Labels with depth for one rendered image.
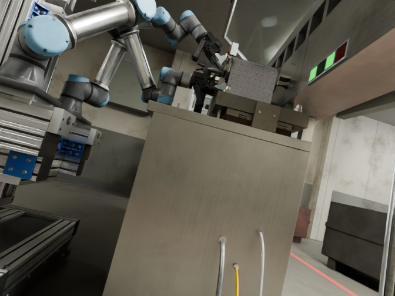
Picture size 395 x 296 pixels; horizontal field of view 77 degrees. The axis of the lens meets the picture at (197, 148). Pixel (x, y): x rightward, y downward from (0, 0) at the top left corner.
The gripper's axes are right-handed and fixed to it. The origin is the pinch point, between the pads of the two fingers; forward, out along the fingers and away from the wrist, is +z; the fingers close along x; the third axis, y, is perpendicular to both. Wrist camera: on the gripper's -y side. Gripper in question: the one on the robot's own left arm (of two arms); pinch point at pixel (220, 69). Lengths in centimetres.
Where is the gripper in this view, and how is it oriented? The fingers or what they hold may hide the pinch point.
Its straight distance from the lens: 136.8
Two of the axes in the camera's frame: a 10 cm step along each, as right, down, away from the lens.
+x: -0.5, 1.0, 9.9
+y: 8.1, -5.7, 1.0
